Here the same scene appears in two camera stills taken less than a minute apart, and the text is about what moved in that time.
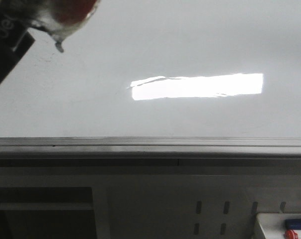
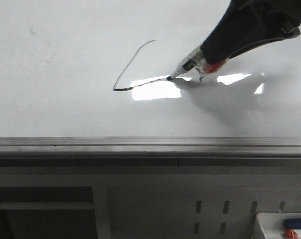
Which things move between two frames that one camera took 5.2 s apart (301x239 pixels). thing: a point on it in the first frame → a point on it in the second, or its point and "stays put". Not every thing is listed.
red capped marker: [290, 234] stays put
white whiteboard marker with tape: [61, 18] → [196, 60]
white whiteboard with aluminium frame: [163, 77] stays put
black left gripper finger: [11, 40] → [243, 24]
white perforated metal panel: [143, 197] stays put
